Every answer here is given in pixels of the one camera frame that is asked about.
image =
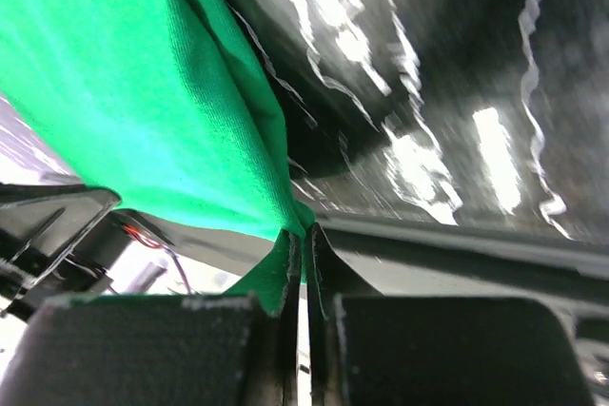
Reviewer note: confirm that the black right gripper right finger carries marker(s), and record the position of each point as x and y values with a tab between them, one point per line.
370	349

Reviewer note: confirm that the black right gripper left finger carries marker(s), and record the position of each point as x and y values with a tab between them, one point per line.
237	348

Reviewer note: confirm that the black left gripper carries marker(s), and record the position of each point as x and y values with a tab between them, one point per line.
55	239

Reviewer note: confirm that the green t-shirt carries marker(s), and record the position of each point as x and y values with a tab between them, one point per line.
162	101

